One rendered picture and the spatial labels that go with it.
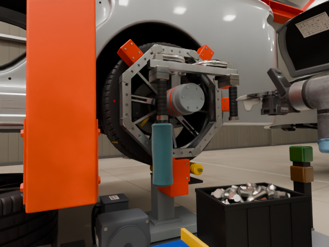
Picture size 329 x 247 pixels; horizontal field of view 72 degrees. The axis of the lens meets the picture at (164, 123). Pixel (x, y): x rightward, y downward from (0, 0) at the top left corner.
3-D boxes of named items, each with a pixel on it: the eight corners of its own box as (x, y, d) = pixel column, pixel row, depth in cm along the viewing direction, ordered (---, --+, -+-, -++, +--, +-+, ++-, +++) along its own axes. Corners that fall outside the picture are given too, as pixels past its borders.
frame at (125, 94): (216, 153, 127) (213, 57, 130) (223, 154, 121) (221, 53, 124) (119, 160, 105) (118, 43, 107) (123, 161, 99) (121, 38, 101)
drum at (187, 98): (183, 117, 120) (182, 90, 121) (206, 113, 101) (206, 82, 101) (158, 116, 114) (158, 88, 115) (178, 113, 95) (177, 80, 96)
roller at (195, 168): (178, 167, 142) (178, 158, 142) (206, 175, 115) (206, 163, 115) (170, 168, 139) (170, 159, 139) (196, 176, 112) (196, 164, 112)
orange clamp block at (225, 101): (213, 111, 129) (225, 111, 133) (222, 110, 122) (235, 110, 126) (213, 99, 130) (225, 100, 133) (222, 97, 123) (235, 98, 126)
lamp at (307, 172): (299, 179, 61) (299, 163, 61) (315, 182, 57) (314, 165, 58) (289, 180, 59) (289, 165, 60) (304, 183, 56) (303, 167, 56)
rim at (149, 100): (202, 109, 155) (151, 51, 142) (224, 105, 134) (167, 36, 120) (155, 166, 139) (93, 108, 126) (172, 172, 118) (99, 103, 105)
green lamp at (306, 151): (299, 160, 61) (298, 145, 61) (314, 161, 58) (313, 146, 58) (289, 161, 60) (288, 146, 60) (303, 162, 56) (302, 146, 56)
